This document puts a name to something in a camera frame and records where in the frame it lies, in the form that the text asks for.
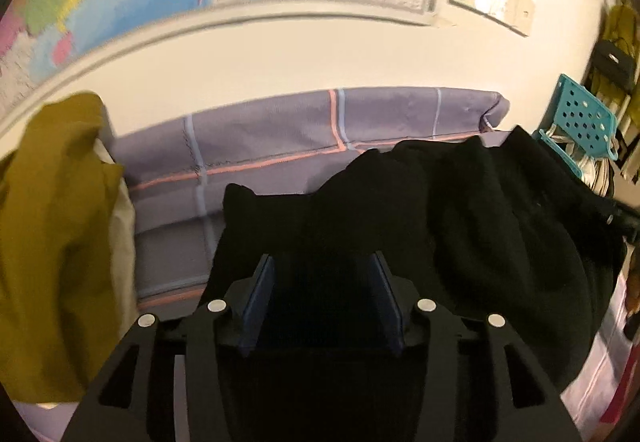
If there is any yellow-green hanging garment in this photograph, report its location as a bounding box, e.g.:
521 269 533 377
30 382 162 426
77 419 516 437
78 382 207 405
600 2 640 97

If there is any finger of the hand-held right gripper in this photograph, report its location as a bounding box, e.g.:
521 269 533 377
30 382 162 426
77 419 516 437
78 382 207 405
602 202 640 243

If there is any black bag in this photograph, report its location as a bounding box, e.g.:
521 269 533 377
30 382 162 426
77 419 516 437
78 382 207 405
591 39 637 90

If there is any orange object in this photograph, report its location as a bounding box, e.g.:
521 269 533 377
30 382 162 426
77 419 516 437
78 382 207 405
624 254 640 317

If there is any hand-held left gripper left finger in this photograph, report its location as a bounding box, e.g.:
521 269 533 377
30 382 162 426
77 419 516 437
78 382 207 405
62 254 276 442

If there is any teal perforated rack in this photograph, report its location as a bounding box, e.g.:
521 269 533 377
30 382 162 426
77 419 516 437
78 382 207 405
531 73 619 185

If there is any black garment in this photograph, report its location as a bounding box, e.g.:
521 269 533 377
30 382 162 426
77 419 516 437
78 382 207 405
205 124 628 442

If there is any red cloth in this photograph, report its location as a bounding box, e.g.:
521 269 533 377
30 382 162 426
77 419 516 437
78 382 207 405
597 357 638 425

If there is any mustard jacket with cream lining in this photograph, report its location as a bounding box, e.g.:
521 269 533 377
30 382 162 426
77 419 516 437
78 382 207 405
0 92 138 410

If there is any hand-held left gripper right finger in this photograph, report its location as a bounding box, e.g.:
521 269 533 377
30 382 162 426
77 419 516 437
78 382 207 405
370 252 583 442

